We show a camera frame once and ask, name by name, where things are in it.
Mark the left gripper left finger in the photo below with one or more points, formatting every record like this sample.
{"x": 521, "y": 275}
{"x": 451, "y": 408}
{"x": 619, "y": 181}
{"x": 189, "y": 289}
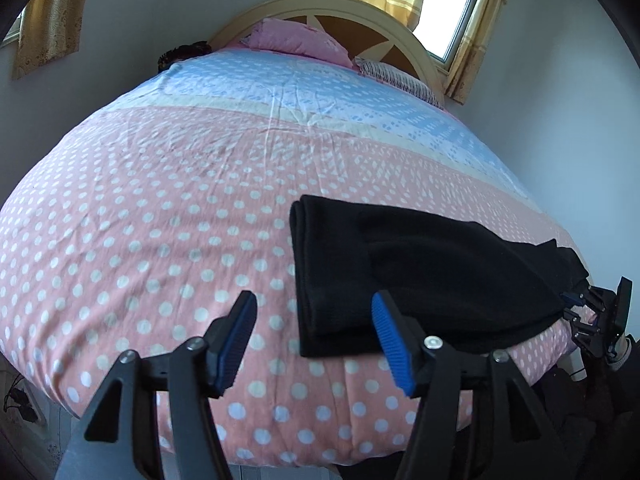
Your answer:
{"x": 118, "y": 437}

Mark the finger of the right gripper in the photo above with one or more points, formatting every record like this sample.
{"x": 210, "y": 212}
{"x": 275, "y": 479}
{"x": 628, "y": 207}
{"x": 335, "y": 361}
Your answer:
{"x": 587, "y": 298}
{"x": 587, "y": 337}

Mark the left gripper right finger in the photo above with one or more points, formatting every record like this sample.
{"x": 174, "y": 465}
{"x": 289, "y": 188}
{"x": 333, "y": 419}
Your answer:
{"x": 511, "y": 436}

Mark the black pants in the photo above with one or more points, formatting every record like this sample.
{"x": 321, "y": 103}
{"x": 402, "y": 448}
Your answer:
{"x": 460, "y": 281}

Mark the dark clothing beside bed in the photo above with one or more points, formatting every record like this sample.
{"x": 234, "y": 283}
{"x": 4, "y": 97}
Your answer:
{"x": 182, "y": 53}

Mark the polka dot bed cover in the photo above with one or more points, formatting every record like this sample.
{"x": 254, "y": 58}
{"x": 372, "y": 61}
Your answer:
{"x": 143, "y": 224}

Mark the plaid pillow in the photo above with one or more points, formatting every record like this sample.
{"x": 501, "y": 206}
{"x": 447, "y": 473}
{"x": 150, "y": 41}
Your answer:
{"x": 394, "y": 77}

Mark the yellow headboard right curtain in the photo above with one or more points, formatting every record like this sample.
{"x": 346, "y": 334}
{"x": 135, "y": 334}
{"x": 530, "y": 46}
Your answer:
{"x": 472, "y": 49}

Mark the headboard window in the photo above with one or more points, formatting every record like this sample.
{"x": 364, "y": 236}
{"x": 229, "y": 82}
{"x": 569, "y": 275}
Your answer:
{"x": 441, "y": 27}

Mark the cream wooden headboard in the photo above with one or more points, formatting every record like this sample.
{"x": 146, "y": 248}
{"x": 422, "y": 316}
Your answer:
{"x": 363, "y": 30}

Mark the pink pillow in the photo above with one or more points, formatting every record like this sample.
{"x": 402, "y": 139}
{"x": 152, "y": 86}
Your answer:
{"x": 296, "y": 38}

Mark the yellow side curtain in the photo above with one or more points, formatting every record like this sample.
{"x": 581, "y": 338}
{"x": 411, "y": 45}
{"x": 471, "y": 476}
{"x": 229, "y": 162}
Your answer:
{"x": 50, "y": 30}

